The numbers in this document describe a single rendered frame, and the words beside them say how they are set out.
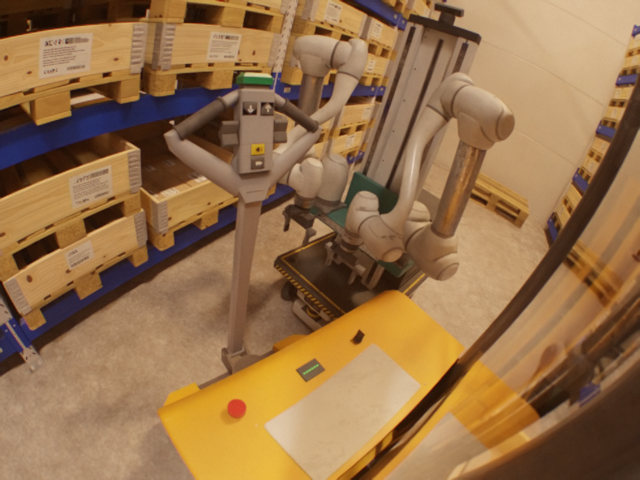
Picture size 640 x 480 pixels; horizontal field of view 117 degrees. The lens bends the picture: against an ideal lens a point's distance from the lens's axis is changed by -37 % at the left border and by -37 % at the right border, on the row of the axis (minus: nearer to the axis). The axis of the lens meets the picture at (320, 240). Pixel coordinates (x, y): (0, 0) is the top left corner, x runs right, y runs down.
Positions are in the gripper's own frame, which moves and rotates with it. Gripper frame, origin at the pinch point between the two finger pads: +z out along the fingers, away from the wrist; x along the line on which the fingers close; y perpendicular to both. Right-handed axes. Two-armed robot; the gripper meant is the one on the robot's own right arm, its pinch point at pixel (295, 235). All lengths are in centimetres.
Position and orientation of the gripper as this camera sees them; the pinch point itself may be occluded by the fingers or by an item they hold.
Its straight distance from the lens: 147.6
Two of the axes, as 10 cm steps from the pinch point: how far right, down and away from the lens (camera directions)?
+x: -7.1, -5.5, 4.5
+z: -2.4, 7.8, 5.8
